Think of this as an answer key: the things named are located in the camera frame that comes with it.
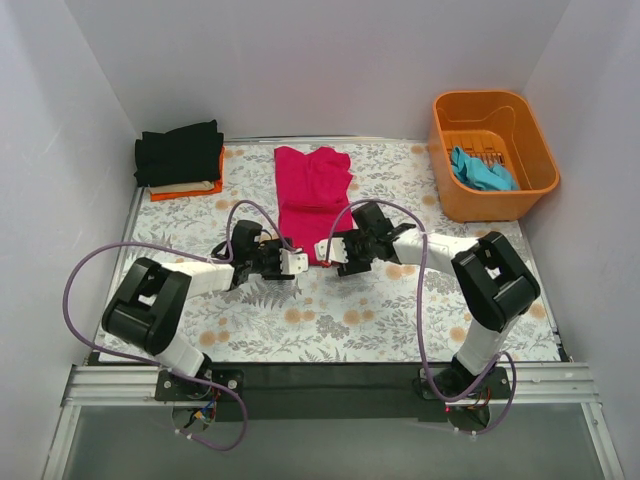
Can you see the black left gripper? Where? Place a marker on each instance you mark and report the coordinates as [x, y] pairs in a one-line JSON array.
[[275, 258]]

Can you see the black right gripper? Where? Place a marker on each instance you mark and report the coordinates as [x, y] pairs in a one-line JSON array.
[[353, 253]]

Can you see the pink t shirt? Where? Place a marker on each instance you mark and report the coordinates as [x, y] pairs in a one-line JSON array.
[[311, 193]]

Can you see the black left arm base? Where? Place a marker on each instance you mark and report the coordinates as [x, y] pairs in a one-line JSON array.
[[195, 404]]

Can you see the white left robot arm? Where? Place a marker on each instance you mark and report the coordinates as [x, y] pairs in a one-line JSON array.
[[146, 309]]

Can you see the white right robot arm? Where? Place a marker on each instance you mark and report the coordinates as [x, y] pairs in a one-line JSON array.
[[495, 282]]

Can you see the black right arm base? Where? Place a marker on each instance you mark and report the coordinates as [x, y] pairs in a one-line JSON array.
[[473, 416]]

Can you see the floral patterned table mat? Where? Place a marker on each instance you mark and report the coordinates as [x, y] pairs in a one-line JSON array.
[[391, 314]]

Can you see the folded orange t shirt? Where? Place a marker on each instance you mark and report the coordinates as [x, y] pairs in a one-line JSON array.
[[217, 189]]

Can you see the folded beige t shirt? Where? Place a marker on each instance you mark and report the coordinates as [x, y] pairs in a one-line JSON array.
[[183, 187]]

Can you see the folded black t shirt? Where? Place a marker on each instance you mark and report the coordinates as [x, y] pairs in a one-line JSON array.
[[187, 154]]

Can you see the teal t shirt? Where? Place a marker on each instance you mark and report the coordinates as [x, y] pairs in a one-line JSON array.
[[473, 173]]

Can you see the orange plastic basket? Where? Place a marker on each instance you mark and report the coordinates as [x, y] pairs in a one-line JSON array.
[[499, 128]]

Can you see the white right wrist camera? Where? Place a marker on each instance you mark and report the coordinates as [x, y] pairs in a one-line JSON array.
[[331, 251]]

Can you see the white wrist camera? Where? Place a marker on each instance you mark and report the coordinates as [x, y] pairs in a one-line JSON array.
[[293, 262], [331, 251]]

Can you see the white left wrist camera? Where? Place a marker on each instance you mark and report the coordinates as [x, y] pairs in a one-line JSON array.
[[293, 262]]

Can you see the aluminium frame rail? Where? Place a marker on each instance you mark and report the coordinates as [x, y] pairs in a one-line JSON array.
[[315, 391]]

